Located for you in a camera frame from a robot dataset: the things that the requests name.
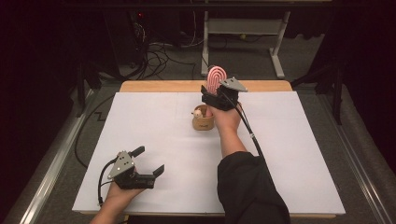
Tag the person's left hand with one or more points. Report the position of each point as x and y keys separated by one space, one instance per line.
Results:
x=120 y=196

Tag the white metal desk frame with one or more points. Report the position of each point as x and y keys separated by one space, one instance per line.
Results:
x=243 y=26

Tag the person's right hand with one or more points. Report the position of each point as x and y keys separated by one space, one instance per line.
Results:
x=229 y=119

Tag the tan wooden holder cup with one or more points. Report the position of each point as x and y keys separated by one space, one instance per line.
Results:
x=202 y=124

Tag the black stand leg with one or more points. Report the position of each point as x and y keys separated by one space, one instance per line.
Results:
x=81 y=90
x=336 y=93

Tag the wooden table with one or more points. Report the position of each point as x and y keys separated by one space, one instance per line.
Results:
x=162 y=86

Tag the aluminium floor rail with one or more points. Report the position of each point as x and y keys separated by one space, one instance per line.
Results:
x=355 y=161
x=54 y=165

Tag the black computer tower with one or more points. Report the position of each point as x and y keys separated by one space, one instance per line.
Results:
x=126 y=37

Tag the yellow-green ball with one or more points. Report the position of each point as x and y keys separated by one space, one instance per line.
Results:
x=243 y=36

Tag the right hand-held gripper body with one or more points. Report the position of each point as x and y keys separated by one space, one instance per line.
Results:
x=229 y=98

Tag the pink hairbrush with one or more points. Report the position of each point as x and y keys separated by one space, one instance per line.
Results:
x=215 y=77

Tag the white table cover sheet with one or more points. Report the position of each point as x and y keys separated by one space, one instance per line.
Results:
x=174 y=149

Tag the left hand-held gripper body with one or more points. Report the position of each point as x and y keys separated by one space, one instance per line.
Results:
x=122 y=165

